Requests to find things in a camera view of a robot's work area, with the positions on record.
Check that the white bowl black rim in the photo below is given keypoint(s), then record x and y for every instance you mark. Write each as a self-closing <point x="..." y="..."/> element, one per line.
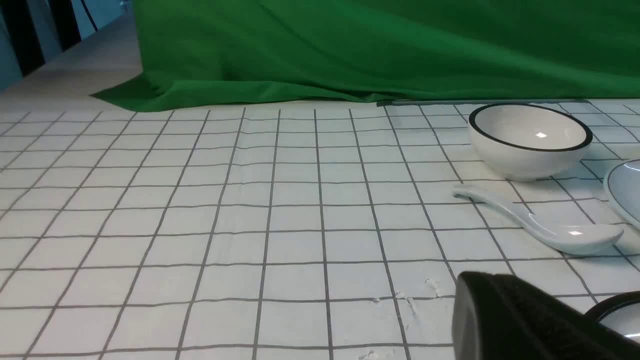
<point x="526" y="142"/>

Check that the illustrated plate black rim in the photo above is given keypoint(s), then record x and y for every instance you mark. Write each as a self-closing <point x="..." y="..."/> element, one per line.
<point x="620" y="317"/>

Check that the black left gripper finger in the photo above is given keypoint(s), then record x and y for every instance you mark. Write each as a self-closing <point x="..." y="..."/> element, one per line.
<point x="503" y="317"/>

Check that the white ceramic spoon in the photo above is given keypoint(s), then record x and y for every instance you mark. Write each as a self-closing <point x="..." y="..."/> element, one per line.
<point x="578" y="240"/>

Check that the white grid tablecloth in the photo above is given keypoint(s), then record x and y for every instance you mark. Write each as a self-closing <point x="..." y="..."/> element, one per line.
<point x="266" y="233"/>

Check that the white plate green rim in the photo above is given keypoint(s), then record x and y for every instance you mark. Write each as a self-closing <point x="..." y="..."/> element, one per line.
<point x="622" y="186"/>

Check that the green backdrop cloth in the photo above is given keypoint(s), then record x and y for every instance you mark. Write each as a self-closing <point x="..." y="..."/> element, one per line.
<point x="215" y="52"/>

